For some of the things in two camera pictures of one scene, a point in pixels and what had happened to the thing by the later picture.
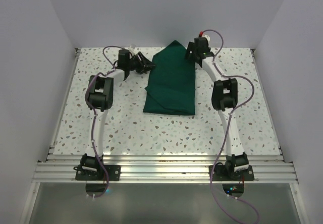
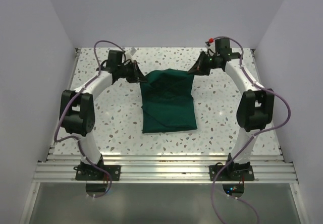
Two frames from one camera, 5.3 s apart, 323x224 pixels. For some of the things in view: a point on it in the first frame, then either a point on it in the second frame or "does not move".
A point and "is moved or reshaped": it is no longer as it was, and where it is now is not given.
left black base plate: [114, 173] does not move
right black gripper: [191, 48] -> [198, 68]
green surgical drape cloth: [171, 87] is moved or reshaped
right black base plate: [225, 173] does not move
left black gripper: [144, 65] -> [138, 77]
